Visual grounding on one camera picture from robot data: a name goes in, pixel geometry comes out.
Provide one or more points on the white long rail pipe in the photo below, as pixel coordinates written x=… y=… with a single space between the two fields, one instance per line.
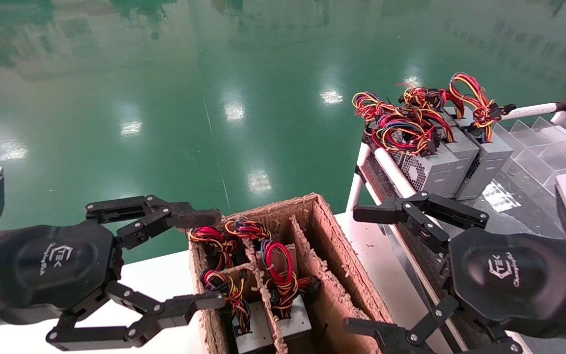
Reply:
x=391 y=169

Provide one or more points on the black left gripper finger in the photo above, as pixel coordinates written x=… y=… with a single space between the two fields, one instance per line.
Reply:
x=175 y=309
x=194 y=218

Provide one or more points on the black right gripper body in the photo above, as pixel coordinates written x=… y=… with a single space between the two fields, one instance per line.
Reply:
x=509 y=275

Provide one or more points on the white leg pipe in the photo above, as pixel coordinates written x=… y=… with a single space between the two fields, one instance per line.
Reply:
x=354 y=191

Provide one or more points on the brown divided cardboard box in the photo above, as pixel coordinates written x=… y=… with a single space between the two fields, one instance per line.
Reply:
x=342 y=275

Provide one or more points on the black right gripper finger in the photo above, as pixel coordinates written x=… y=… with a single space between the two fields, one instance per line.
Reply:
x=381 y=212
x=386 y=337

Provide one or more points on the clear acrylic divided tray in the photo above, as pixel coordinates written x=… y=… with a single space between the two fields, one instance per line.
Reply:
x=538 y=147

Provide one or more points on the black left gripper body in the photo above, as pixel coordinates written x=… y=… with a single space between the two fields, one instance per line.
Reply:
x=52 y=265

